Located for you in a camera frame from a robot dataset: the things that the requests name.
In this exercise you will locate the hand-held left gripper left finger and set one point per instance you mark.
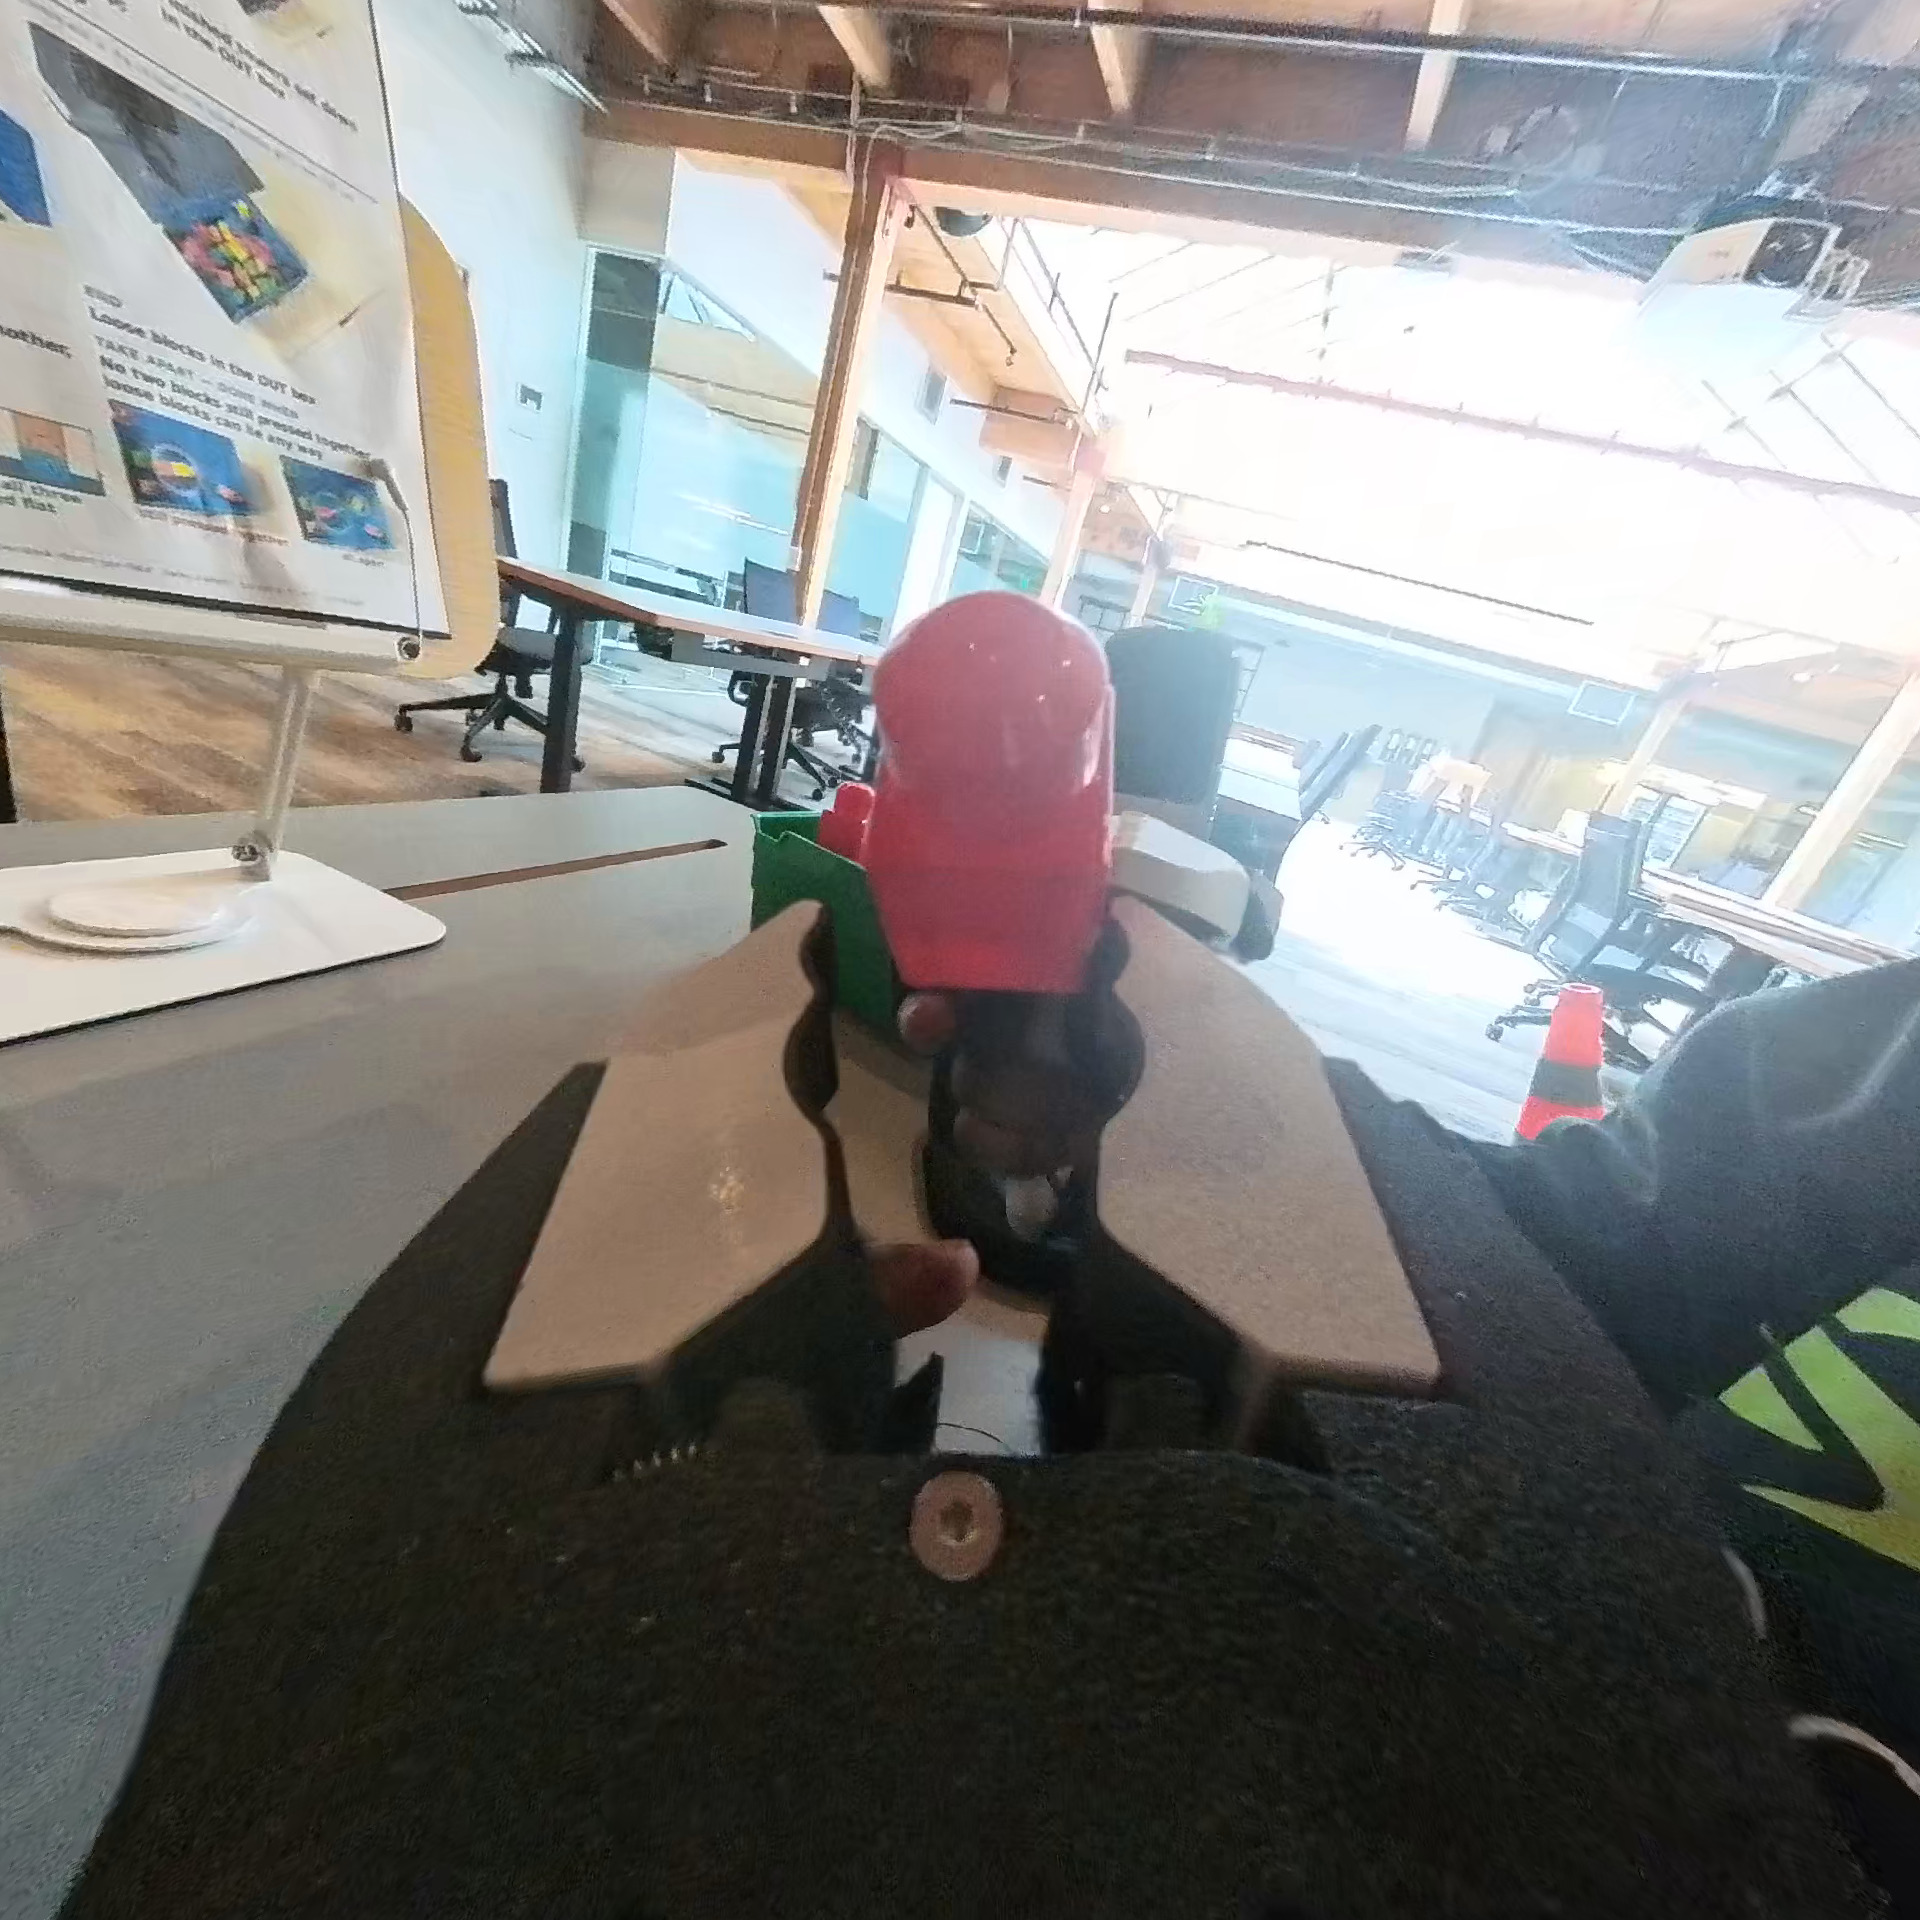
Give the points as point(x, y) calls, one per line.
point(675, 1170)

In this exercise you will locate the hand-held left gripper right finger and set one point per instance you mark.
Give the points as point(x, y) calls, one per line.
point(1244, 1170)

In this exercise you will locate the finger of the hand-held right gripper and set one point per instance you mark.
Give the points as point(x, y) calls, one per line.
point(1185, 879)

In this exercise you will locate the red mega block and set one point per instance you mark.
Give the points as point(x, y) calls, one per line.
point(851, 824)
point(991, 810)

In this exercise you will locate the green plastic bin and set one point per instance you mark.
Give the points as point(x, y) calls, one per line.
point(810, 914)

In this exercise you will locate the person's right forearm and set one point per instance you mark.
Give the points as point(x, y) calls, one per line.
point(1650, 1140)

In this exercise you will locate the person's left hand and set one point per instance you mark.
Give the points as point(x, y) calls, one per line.
point(926, 1286)

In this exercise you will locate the person's right hand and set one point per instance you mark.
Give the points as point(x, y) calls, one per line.
point(1035, 1102)

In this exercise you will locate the orange traffic cone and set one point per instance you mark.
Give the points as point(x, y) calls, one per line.
point(1569, 1081)

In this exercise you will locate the row of black office chairs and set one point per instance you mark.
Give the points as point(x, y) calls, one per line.
point(1590, 901)

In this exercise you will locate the white tray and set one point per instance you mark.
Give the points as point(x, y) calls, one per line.
point(300, 914)

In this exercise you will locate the wooden top office desk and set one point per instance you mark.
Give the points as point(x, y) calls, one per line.
point(675, 613)

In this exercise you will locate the long wooden table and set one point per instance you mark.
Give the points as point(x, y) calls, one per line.
point(1770, 914)

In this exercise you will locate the person's dark jacket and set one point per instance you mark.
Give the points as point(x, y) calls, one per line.
point(1830, 1424)

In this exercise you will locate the wooden backing board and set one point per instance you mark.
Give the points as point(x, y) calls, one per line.
point(458, 450)

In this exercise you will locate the ceiling mounted heater unit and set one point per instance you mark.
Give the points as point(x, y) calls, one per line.
point(1754, 262)

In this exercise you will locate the printed instruction sheet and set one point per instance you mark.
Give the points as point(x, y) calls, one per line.
point(224, 301)

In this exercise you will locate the ceiling dome camera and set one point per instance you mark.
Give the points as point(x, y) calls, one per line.
point(962, 222)

